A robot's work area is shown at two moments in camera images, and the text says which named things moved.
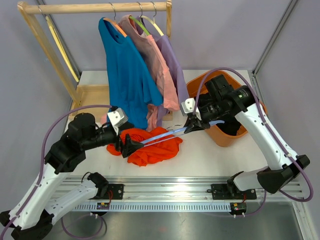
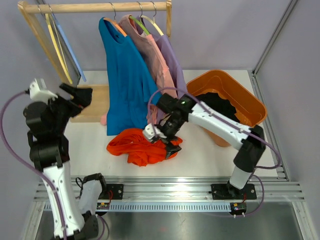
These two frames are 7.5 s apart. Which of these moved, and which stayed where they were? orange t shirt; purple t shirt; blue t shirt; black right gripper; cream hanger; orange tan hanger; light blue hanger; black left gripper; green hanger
Moved: black left gripper; black right gripper; light blue hanger
Stayed: orange t shirt; blue t shirt; orange tan hanger; green hanger; purple t shirt; cream hanger
